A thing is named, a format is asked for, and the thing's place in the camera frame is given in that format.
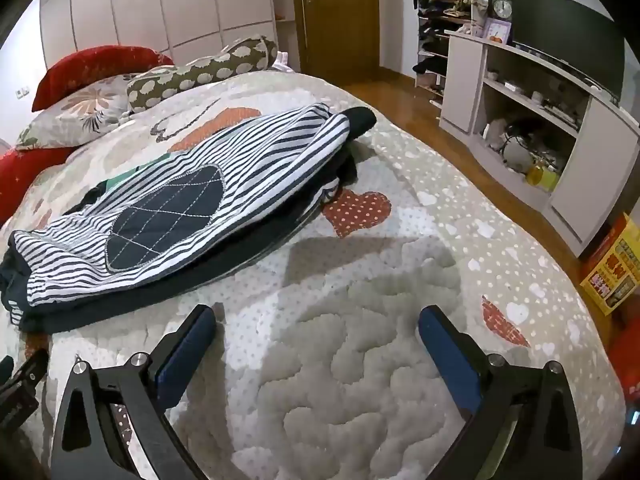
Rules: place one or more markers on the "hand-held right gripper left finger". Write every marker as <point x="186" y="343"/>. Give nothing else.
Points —
<point x="185" y="355"/>

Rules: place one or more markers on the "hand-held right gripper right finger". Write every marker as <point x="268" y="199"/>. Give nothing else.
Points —
<point x="447" y="360"/>

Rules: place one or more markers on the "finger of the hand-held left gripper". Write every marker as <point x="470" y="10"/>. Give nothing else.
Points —
<point x="25" y="377"/>

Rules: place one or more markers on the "striped navy white pants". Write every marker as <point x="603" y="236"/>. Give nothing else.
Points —
<point x="250" y="160"/>

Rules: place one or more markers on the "heart patterned quilt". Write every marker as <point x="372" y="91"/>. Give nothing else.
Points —
<point x="350" y="335"/>

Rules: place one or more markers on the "yellow orange cardboard box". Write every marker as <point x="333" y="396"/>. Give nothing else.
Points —
<point x="615" y="270"/>

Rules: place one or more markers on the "yellow plastic container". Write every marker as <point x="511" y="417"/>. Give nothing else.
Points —
<point x="542" y="177"/>

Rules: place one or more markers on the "long red printed pillow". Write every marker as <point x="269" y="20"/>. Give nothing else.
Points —
<point x="25" y="170"/>

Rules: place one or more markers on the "round white appliance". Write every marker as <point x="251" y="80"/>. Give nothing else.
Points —
<point x="517" y="152"/>

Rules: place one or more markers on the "white television cabinet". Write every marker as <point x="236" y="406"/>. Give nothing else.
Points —
<point x="595" y="160"/>

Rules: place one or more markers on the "floral pillow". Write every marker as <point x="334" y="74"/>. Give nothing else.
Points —
<point x="75" y="110"/>

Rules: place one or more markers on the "sheep print bolster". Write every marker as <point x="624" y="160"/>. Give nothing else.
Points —
<point x="200" y="72"/>

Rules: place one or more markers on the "white cloth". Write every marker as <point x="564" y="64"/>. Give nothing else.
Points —
<point x="285" y="62"/>

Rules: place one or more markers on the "cluttered shoe rack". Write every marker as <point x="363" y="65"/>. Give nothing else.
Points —
<point x="435" y="35"/>

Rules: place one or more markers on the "black television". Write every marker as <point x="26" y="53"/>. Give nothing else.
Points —
<point x="565" y="30"/>

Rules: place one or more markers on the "white wardrobe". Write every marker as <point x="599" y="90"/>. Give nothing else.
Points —
<point x="150" y="0"/>

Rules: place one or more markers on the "dark mantel clock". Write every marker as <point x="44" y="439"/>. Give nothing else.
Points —
<point x="502" y="7"/>

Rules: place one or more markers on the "wooden door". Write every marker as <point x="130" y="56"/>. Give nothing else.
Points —
<point x="340" y="10"/>

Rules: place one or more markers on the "wall switch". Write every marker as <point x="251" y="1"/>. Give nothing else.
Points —
<point x="22" y="92"/>

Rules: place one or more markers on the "purple picture frame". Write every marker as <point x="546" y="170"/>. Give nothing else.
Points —
<point x="495" y="30"/>

